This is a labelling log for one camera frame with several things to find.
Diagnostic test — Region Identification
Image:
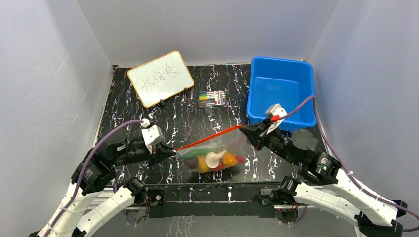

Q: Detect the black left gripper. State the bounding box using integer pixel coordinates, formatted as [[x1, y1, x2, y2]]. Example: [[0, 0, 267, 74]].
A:
[[113, 140, 177, 168]]

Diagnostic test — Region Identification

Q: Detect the red chili pepper toy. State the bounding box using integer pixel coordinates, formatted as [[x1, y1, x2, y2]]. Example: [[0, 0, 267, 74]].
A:
[[215, 156, 245, 170]]

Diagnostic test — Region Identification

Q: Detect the green vegetable toy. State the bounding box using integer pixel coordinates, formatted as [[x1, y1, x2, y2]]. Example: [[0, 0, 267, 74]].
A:
[[179, 149, 211, 160]]

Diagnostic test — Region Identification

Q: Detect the dark red plum toy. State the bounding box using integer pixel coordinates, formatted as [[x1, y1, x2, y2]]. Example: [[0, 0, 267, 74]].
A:
[[184, 157, 199, 169]]

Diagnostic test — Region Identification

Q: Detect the clear zip top bag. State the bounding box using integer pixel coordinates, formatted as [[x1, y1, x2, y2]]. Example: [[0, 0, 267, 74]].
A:
[[175, 125, 247, 173]]

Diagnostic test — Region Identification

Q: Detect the yellow orange fruit toy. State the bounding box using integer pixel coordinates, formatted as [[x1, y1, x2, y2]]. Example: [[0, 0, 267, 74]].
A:
[[196, 156, 210, 173]]

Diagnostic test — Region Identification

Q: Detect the white garlic toy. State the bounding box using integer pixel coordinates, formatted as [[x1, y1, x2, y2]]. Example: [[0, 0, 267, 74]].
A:
[[205, 150, 227, 169]]

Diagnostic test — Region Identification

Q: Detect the orange crinkled food toy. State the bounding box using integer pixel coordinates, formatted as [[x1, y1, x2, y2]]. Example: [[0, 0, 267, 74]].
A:
[[222, 152, 238, 166]]

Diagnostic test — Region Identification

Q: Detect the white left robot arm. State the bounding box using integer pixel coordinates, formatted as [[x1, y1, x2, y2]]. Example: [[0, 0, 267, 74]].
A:
[[30, 125, 176, 237]]

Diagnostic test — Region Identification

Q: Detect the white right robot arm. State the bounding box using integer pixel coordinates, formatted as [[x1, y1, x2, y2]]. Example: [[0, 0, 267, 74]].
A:
[[239, 119, 407, 237]]

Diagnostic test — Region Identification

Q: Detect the marker pen pack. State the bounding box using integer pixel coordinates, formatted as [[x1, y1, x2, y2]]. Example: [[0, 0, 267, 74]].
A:
[[198, 91, 227, 107]]

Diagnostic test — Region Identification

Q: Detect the yellow framed whiteboard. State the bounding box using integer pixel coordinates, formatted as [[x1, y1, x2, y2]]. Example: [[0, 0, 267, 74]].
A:
[[127, 51, 195, 108]]

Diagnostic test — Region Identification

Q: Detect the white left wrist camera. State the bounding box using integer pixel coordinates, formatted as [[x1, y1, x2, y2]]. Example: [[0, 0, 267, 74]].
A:
[[141, 119, 163, 154]]

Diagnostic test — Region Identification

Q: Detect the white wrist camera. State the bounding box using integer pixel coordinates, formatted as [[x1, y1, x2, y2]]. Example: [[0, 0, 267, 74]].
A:
[[141, 119, 163, 154], [265, 103, 287, 135]]

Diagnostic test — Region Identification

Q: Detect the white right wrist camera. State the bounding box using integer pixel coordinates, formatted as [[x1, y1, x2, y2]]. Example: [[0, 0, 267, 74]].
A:
[[265, 103, 287, 135]]

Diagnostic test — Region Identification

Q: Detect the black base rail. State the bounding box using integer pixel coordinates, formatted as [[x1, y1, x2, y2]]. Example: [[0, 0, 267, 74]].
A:
[[69, 181, 359, 220]]

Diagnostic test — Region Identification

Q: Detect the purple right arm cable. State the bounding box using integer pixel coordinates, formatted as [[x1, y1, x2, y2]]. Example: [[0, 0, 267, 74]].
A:
[[278, 95, 419, 233]]

